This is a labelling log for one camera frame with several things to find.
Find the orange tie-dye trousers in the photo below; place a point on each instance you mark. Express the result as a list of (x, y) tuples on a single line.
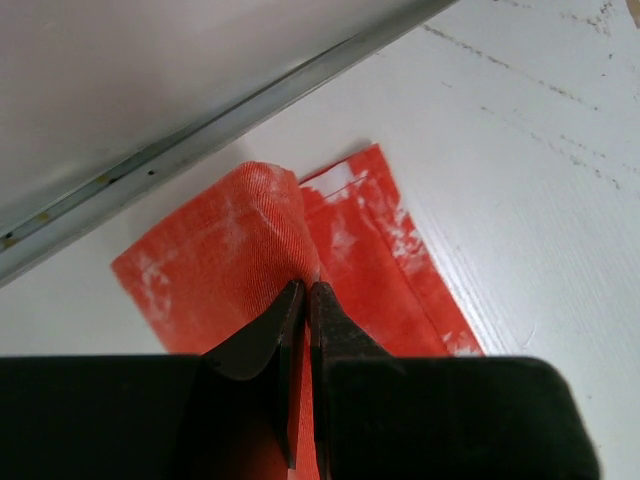
[(218, 261)]

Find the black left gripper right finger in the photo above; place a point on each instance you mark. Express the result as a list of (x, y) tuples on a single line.
[(380, 416)]

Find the aluminium table edge rail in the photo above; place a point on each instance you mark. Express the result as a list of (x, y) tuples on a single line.
[(44, 233)]

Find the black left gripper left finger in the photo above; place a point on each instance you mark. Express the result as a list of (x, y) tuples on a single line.
[(229, 413)]

